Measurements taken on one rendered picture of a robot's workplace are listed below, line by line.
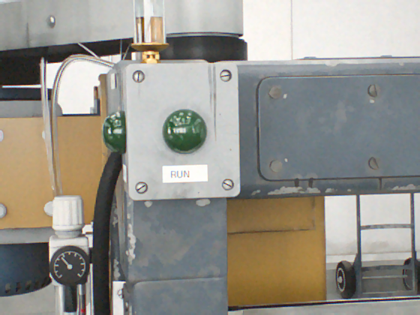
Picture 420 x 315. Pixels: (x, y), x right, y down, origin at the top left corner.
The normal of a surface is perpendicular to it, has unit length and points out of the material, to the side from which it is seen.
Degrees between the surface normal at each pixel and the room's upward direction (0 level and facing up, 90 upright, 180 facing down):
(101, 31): 90
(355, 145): 90
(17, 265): 91
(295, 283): 90
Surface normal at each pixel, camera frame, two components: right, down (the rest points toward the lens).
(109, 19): -0.66, 0.05
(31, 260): 0.68, 0.04
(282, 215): 0.17, 0.05
